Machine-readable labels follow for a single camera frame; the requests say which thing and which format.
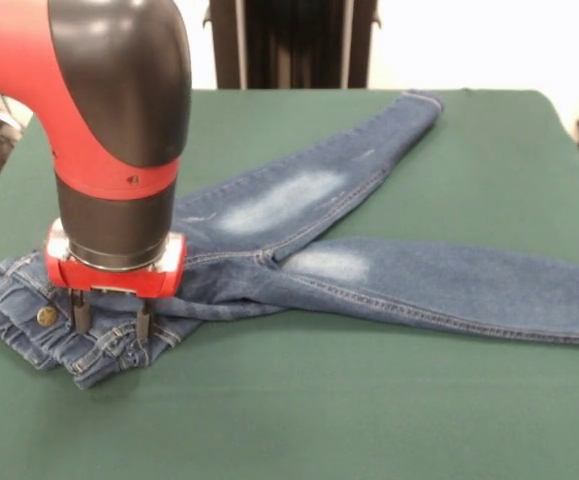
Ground blue denim jeans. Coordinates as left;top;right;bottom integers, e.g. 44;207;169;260
0;89;579;391

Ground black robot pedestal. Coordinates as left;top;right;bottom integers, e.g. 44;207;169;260
201;0;381;90

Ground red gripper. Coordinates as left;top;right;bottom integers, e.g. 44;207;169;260
44;219;188;343

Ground dark green table cloth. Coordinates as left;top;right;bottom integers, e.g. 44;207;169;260
0;87;579;480

